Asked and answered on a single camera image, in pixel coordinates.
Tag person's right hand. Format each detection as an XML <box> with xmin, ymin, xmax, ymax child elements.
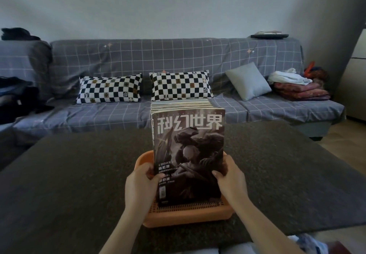
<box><xmin>211</xmin><ymin>155</ymin><xmax>249</xmax><ymax>206</ymax></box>

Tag person's left hand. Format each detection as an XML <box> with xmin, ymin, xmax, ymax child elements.
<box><xmin>124</xmin><ymin>162</ymin><xmax>166</xmax><ymax>220</ymax></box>

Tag orange plastic basket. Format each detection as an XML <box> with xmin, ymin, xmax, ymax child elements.
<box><xmin>134</xmin><ymin>151</ymin><xmax>235</xmax><ymax>228</ymax></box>

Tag dark landscape cover magazine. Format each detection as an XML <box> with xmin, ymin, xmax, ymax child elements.
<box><xmin>151</xmin><ymin>107</ymin><xmax>226</xmax><ymax>206</ymax></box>

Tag thick stack of collected magazines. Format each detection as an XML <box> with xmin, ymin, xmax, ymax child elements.
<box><xmin>151</xmin><ymin>98</ymin><xmax>215</xmax><ymax>115</ymax></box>

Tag person's left forearm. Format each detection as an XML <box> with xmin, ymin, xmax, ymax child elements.
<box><xmin>98</xmin><ymin>210</ymin><xmax>149</xmax><ymax>254</ymax></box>

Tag person's right forearm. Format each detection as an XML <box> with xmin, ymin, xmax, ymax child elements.
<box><xmin>234</xmin><ymin>196</ymin><xmax>307</xmax><ymax>254</ymax></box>

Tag person's light trousers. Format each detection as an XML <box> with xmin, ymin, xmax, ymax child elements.
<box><xmin>183</xmin><ymin>242</ymin><xmax>258</xmax><ymax>254</ymax></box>

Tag dark stone table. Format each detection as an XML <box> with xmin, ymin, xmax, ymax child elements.
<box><xmin>0</xmin><ymin>119</ymin><xmax>366</xmax><ymax>254</ymax></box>

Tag crumpled clear plastic bags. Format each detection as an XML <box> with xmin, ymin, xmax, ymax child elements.
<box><xmin>289</xmin><ymin>233</ymin><xmax>329</xmax><ymax>254</ymax></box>

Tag plain grey cushion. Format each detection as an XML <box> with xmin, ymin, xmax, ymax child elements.
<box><xmin>225</xmin><ymin>62</ymin><xmax>272</xmax><ymax>101</ymax></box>

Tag black white checkered pillow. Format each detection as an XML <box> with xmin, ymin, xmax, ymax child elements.
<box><xmin>148</xmin><ymin>70</ymin><xmax>214</xmax><ymax>102</ymax></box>
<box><xmin>75</xmin><ymin>73</ymin><xmax>143</xmax><ymax>105</ymax></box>

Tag dark red folded blanket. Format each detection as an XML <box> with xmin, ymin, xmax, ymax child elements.
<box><xmin>273</xmin><ymin>82</ymin><xmax>332</xmax><ymax>101</ymax></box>

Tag white folded cloth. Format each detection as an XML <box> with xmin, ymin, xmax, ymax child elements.
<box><xmin>267</xmin><ymin>67</ymin><xmax>313</xmax><ymax>85</ymax></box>

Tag dark red floor item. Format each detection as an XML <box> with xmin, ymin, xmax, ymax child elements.
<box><xmin>326</xmin><ymin>241</ymin><xmax>352</xmax><ymax>254</ymax></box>

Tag orange red fabric item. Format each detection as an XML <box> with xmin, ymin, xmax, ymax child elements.
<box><xmin>303</xmin><ymin>60</ymin><xmax>329</xmax><ymax>81</ymax></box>

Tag grey plaid covered sofa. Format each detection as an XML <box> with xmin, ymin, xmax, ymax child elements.
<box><xmin>0</xmin><ymin>38</ymin><xmax>347</xmax><ymax>171</ymax></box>

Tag black flat tray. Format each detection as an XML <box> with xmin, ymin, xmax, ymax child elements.
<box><xmin>250</xmin><ymin>31</ymin><xmax>289</xmax><ymax>40</ymax></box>

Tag heap of dark clothes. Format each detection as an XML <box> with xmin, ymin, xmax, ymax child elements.
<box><xmin>0</xmin><ymin>76</ymin><xmax>55</xmax><ymax>125</ymax></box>

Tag small black garment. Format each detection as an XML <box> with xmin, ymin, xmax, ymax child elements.
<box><xmin>1</xmin><ymin>27</ymin><xmax>41</xmax><ymax>41</ymax></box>

